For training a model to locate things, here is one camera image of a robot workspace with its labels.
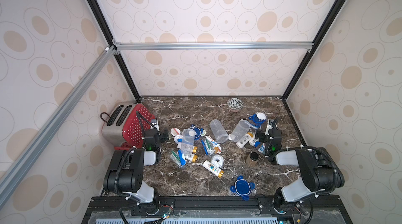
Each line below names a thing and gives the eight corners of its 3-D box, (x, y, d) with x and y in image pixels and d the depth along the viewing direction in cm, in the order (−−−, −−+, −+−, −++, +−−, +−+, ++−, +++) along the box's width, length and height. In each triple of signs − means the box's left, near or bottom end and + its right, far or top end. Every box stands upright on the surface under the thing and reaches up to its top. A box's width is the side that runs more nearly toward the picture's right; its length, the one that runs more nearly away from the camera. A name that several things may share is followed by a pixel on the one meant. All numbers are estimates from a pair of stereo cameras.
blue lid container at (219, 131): (217, 144, 97) (217, 140, 93) (208, 125, 106) (209, 120, 102) (228, 140, 98) (229, 136, 95) (219, 122, 108) (219, 117, 104)
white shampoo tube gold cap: (201, 166, 88) (201, 164, 86) (205, 160, 90) (205, 158, 88) (220, 179, 84) (220, 178, 81) (224, 173, 86) (224, 171, 84)
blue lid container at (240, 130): (228, 138, 100) (229, 134, 96) (240, 121, 108) (242, 117, 104) (238, 144, 97) (239, 141, 93) (250, 127, 105) (252, 123, 101)
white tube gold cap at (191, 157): (184, 157, 91) (183, 155, 89) (187, 152, 93) (187, 150, 91) (195, 163, 89) (195, 161, 87) (198, 158, 91) (198, 156, 89)
